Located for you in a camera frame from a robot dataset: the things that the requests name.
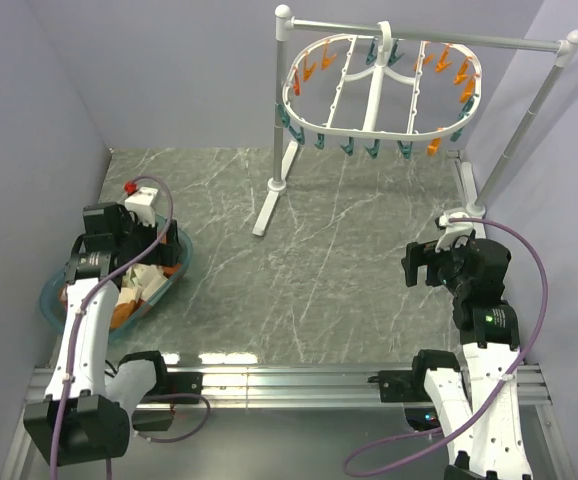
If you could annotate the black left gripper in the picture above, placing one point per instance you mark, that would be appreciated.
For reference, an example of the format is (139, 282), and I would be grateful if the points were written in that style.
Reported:
(168, 251)

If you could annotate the orange front clothes peg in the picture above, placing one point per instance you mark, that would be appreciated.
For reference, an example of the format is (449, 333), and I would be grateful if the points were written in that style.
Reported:
(433, 146)

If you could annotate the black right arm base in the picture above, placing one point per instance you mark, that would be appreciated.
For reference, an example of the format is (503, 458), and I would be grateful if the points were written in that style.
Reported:
(395, 386)

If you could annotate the white drying rack stand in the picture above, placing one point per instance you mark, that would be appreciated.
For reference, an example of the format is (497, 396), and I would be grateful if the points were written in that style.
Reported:
(285, 151)

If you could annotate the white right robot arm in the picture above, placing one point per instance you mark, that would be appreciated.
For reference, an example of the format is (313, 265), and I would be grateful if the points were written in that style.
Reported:
(476, 400)

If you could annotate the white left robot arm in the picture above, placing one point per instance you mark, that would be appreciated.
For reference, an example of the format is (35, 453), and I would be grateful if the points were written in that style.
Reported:
(84, 415)

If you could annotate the white oval clip hanger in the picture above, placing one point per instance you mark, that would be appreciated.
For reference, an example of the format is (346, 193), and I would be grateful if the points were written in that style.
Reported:
(368, 57)

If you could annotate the pale yellow cloth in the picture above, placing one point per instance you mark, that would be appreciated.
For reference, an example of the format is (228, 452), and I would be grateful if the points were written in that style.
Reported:
(140, 283)

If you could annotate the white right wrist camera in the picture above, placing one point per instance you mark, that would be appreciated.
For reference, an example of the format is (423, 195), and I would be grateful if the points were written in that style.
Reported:
(454, 225)

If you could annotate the orange cloth in basket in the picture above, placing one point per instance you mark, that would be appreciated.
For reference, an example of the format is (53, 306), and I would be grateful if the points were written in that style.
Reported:
(122, 312)

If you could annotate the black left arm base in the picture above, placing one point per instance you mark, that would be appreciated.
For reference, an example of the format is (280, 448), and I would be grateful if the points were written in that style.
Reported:
(182, 382)

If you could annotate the teal front clothes peg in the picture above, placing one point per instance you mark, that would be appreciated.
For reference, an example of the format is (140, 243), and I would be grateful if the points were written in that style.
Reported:
(373, 149)

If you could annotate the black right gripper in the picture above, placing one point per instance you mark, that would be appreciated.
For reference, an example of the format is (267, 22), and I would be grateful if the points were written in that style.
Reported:
(418, 253)

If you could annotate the aluminium mounting rail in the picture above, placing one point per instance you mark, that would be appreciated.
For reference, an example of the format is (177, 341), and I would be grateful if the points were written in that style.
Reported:
(307, 386)

